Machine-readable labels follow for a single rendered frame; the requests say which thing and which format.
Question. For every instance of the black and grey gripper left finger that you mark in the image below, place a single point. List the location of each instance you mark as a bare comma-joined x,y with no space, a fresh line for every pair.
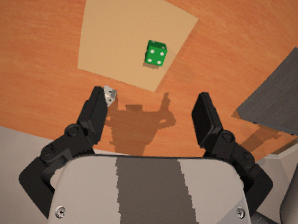
77,139

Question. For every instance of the white die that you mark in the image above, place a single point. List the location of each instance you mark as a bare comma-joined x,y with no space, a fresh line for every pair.
110,94

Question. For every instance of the tan mat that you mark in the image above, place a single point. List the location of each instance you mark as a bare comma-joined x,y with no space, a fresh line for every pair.
115,35

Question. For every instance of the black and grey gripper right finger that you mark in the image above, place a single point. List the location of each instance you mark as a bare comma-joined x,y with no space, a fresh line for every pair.
220,144

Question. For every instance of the green die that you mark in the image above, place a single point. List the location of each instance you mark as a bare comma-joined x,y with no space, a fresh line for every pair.
155,53

